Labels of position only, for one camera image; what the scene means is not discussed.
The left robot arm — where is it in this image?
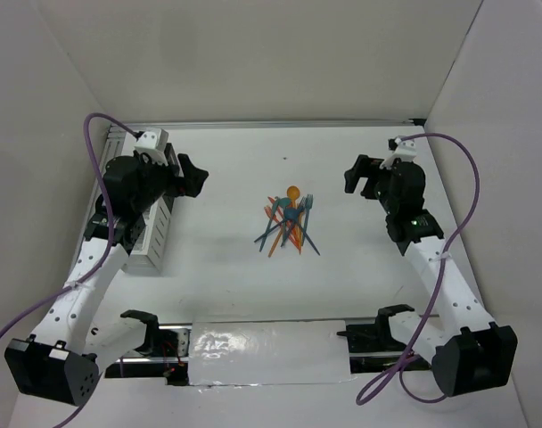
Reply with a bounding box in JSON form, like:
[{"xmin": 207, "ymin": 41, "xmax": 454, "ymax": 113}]
[{"xmin": 4, "ymin": 153, "xmax": 209, "ymax": 407}]

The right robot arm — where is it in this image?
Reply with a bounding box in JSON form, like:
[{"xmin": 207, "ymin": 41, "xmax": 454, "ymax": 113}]
[{"xmin": 342, "ymin": 155, "xmax": 518, "ymax": 397}]

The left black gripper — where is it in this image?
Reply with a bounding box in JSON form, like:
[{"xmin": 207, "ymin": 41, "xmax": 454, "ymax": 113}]
[{"xmin": 132, "ymin": 153, "xmax": 209, "ymax": 213}]

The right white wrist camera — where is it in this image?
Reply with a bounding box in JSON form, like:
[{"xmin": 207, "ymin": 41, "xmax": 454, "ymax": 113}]
[{"xmin": 381, "ymin": 136, "xmax": 417, "ymax": 169}]

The teal plastic fork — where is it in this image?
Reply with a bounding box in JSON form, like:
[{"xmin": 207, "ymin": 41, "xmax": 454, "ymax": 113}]
[{"xmin": 299, "ymin": 194, "xmax": 314, "ymax": 251}]

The white utensil caddy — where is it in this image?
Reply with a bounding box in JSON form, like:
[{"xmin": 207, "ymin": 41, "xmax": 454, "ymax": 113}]
[{"xmin": 122, "ymin": 197, "xmax": 173, "ymax": 276}]

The blue plastic knife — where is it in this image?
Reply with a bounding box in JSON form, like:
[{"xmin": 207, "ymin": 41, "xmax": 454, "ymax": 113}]
[{"xmin": 253, "ymin": 219, "xmax": 286, "ymax": 243}]

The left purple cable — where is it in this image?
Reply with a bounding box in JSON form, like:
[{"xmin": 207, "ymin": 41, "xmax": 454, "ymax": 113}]
[{"xmin": 0, "ymin": 112, "xmax": 143, "ymax": 423}]

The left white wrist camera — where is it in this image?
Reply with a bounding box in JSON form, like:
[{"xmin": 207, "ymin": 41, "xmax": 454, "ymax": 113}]
[{"xmin": 135, "ymin": 128, "xmax": 168, "ymax": 152}]

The blue plastic spoon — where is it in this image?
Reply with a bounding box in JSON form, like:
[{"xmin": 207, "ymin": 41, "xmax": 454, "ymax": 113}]
[{"xmin": 281, "ymin": 207, "xmax": 300, "ymax": 246}]

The yellow plastic spoon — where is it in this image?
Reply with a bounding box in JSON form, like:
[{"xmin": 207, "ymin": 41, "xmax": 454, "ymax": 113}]
[{"xmin": 286, "ymin": 185, "xmax": 301, "ymax": 254}]

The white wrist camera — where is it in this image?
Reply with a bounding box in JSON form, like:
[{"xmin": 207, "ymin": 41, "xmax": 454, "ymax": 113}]
[
  {"xmin": 381, "ymin": 136, "xmax": 417, "ymax": 169},
  {"xmin": 135, "ymin": 128, "xmax": 168, "ymax": 152}
]

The blue plastic fork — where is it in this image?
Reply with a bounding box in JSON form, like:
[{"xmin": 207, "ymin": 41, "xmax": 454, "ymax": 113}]
[{"xmin": 305, "ymin": 229, "xmax": 320, "ymax": 254}]

